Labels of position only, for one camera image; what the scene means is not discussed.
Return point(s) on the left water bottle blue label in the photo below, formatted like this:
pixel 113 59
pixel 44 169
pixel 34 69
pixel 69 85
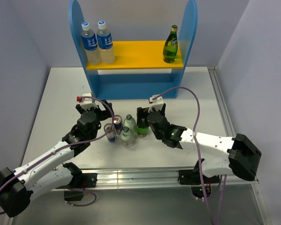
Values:
pixel 90 45

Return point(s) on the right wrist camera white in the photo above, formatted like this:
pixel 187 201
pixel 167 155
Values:
pixel 156 103

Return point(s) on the green bottle red label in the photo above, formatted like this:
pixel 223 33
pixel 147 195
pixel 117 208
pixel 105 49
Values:
pixel 142 128

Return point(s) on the blue and yellow shelf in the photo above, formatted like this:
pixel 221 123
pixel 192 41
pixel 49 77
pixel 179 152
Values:
pixel 139 70

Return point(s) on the clear glass bottle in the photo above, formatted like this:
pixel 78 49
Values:
pixel 130 122
pixel 127 137

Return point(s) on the green perrier bottle yellow label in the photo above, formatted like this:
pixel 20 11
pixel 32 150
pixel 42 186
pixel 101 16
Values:
pixel 171 46

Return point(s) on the red bull can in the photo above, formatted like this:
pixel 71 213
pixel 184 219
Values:
pixel 110 131
pixel 118 124

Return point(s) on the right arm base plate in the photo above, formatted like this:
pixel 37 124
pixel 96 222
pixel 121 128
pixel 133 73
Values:
pixel 188 177

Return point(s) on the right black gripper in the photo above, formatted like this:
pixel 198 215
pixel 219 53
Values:
pixel 142 112

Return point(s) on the right water bottle blue label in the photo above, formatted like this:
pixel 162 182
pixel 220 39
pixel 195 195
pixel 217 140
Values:
pixel 105 43

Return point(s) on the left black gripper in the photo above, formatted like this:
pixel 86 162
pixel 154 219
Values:
pixel 104 114

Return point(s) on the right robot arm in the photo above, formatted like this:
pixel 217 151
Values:
pixel 225 155

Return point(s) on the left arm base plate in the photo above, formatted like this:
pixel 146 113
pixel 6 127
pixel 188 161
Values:
pixel 86 180

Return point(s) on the water bottle blue label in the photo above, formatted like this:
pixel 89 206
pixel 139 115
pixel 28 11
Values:
pixel 90 45
pixel 105 43

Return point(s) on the aluminium front rail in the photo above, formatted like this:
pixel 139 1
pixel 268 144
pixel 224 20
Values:
pixel 131 178

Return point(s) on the aluminium side rail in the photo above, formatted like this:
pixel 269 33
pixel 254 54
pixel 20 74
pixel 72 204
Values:
pixel 226 119

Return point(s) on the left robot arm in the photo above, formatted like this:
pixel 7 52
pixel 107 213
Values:
pixel 20 186

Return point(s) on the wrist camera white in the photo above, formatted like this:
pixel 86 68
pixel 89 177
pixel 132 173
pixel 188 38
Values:
pixel 85 102
pixel 156 103

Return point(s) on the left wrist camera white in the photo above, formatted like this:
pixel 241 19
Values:
pixel 85 102

